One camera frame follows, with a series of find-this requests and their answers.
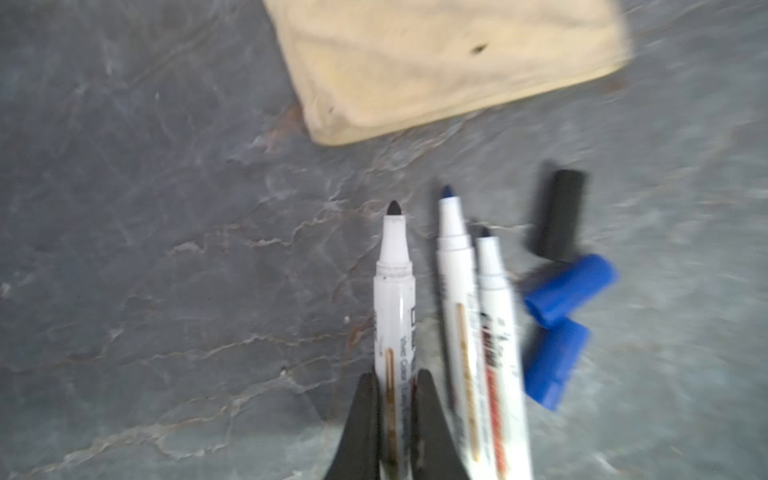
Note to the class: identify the blue pen cap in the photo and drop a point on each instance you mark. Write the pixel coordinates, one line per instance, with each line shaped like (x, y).
(549, 372)
(551, 303)

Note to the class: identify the beige work glove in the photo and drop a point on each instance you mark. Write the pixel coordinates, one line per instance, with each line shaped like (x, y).
(362, 69)

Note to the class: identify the black pen cap right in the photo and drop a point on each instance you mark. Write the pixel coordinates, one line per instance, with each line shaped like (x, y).
(556, 213)

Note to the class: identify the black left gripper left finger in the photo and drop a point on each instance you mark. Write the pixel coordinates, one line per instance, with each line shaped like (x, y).
(357, 454)

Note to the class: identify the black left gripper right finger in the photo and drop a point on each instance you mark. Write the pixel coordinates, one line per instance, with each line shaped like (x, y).
(433, 453)

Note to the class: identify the white marker pen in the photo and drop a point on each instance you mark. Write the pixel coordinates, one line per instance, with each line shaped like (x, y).
(461, 315)
(503, 362)
(394, 315)

